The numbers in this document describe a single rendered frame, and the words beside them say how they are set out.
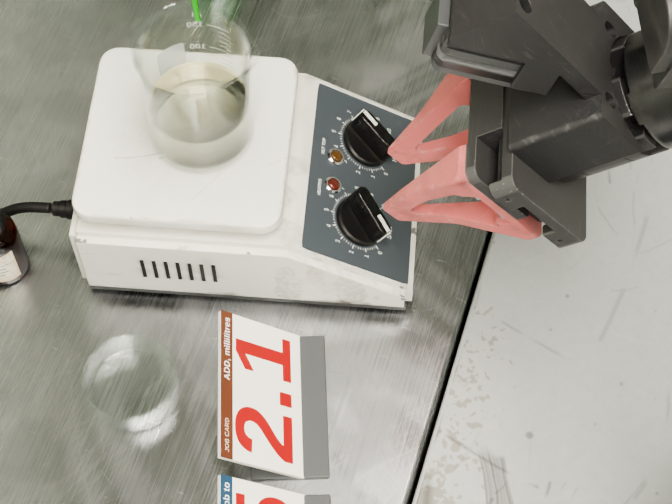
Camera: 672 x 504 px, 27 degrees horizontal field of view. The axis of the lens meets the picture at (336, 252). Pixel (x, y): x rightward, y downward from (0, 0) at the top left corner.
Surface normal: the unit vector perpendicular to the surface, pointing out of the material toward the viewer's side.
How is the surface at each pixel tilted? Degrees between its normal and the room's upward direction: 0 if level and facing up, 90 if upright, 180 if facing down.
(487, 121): 40
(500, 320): 0
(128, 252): 90
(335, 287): 90
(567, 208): 50
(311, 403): 0
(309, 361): 0
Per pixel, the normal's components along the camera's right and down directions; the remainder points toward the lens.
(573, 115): -0.64, -0.43
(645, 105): -0.49, 0.37
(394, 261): 0.50, -0.40
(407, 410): 0.00, -0.49
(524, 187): 0.76, -0.26
